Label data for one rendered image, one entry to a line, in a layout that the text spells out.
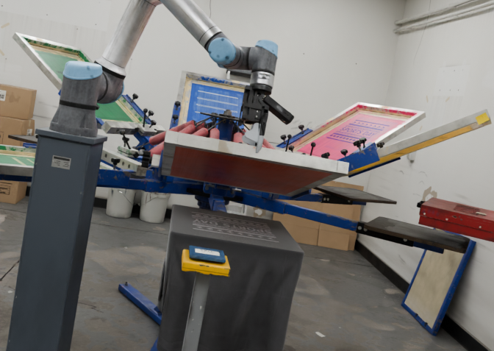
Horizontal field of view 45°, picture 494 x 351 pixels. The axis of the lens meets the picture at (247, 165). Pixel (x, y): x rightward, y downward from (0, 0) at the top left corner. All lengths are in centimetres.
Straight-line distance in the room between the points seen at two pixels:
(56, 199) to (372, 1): 542
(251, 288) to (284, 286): 11
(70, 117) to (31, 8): 484
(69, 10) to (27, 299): 490
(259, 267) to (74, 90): 82
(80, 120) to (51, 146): 12
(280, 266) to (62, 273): 70
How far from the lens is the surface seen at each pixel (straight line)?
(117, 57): 207
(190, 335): 173
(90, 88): 196
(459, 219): 272
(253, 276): 198
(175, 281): 197
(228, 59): 178
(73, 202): 195
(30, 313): 209
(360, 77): 681
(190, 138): 182
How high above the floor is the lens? 139
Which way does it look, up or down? 6 degrees down
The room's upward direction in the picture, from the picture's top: 11 degrees clockwise
